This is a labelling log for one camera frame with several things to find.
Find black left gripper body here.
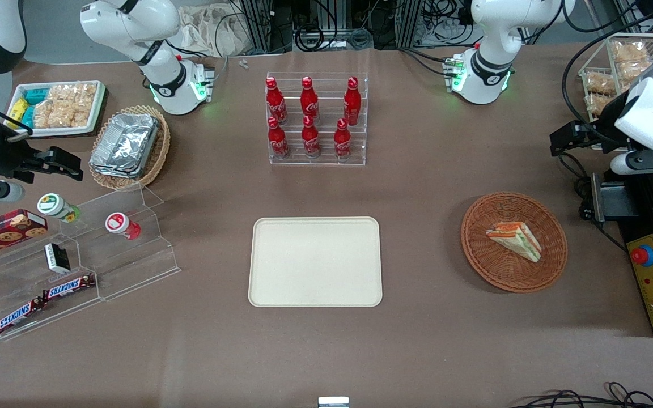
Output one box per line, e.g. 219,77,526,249
585,90,636,151

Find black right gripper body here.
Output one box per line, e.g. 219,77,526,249
0,129,41,183

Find triangular sandwich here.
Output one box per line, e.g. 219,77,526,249
485,221,543,264

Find white snack tray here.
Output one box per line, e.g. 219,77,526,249
6,80,107,138

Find light oval wicker basket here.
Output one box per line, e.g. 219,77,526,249
88,104,172,192

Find brown round wicker basket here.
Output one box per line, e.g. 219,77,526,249
460,192,569,294

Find cream rectangular tray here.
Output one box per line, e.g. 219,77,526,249
248,216,383,308

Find green lidded snack cup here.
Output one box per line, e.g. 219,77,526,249
37,193,82,224

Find bagged bread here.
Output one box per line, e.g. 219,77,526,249
583,71,617,114
611,40,651,86

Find yellow snack packet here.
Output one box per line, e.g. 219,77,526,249
8,97,29,124

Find bagged rice crackers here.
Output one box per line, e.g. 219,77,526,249
32,83,98,129

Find stacked aluminium foil containers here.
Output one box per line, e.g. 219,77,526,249
89,112,160,180

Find grey metal plate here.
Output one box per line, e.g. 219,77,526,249
590,172,640,223

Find red plaid cookie box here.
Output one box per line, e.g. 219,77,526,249
0,209,49,262

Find yellow black control box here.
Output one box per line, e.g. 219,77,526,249
603,169,653,338

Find red lidded snack cup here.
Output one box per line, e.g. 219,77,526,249
105,211,142,241

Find small black box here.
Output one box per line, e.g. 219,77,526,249
44,243,71,274

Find snickers bar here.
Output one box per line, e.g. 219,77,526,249
41,273,96,301
0,299,44,335

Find clear acrylic step display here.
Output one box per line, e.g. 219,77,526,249
0,184,182,342

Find white cloth bag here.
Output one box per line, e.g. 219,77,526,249
178,5,255,58

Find red cola bottle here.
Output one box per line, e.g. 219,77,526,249
301,115,321,158
300,76,320,122
343,76,362,126
265,77,288,126
333,118,352,160
267,116,290,159

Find clear acrylic bottle rack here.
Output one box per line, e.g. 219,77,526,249
265,71,369,167

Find black table cable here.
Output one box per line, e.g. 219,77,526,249
557,152,629,253

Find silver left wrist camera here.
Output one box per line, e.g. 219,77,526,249
610,148,653,175

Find white wire bread rack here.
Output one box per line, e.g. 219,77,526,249
578,33,653,123

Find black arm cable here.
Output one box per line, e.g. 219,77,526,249
562,0,653,128

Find black floor cables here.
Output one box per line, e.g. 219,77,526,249
509,381,653,408

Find aluminium frame with cables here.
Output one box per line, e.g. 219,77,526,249
230,0,474,53

